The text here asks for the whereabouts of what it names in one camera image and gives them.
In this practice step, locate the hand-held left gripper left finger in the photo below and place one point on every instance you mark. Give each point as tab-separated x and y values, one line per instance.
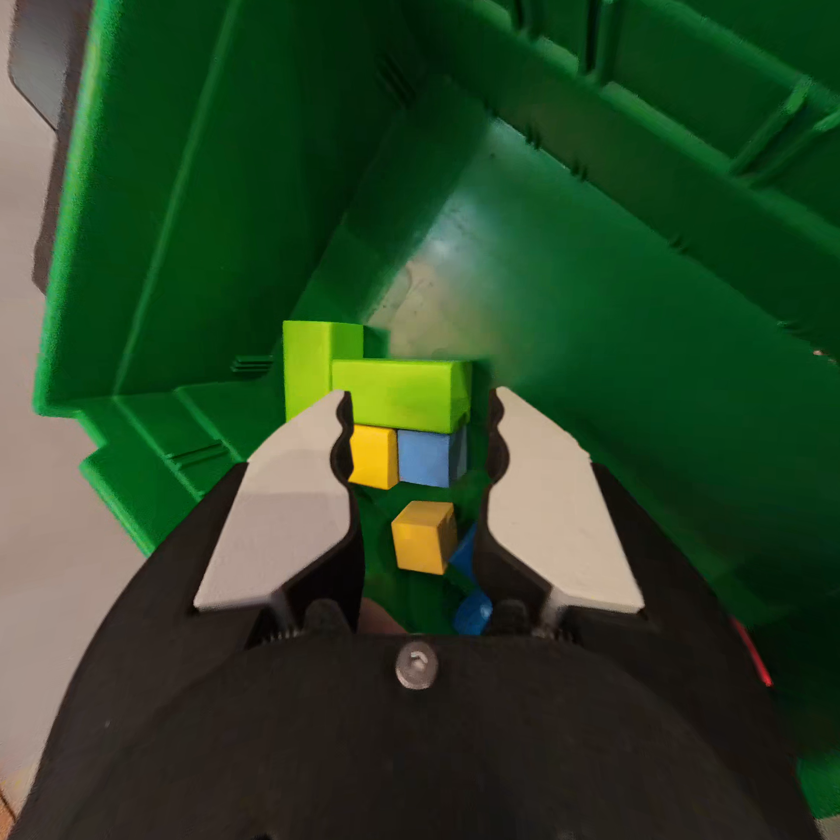
289	518

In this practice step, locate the yellow cube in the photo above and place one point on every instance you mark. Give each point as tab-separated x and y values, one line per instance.
420	538
375	456

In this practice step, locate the light blue cube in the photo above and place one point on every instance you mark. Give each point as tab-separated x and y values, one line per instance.
423	456

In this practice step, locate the lime green block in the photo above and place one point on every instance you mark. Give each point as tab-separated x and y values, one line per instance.
400	394
305	367

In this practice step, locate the green plastic bin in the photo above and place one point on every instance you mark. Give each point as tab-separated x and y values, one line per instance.
590	295

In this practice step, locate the dark grey flat object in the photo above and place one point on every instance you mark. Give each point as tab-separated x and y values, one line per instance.
52	98

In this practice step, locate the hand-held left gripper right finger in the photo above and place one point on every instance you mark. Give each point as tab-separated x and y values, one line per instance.
558	525

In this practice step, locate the red plastic bin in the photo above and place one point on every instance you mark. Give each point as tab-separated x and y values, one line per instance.
754	656

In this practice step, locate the dark blue block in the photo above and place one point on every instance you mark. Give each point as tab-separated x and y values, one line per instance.
464	554
471	615

